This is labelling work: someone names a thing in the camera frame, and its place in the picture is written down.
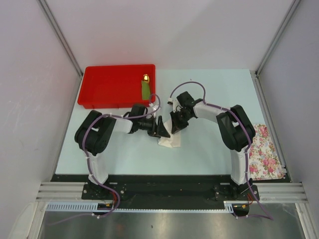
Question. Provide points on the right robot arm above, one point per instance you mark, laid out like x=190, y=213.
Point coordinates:
x=236, y=130

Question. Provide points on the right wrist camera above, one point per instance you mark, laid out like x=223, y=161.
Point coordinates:
x=173, y=104

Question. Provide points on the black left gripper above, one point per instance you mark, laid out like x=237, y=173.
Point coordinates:
x=158, y=130

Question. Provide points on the red plastic bin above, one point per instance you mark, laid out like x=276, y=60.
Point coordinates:
x=117, y=86

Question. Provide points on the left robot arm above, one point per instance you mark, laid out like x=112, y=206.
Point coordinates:
x=95, y=131

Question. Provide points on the floral tray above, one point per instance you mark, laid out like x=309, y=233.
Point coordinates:
x=264, y=163

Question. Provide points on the white paper napkin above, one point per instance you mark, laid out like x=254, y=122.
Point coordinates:
x=174, y=140

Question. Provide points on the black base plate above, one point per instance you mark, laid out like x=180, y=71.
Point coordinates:
x=178, y=192

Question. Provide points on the aluminium frame rail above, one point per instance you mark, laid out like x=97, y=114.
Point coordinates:
x=60, y=192

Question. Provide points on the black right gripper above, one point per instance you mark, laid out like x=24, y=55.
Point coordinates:
x=176, y=126

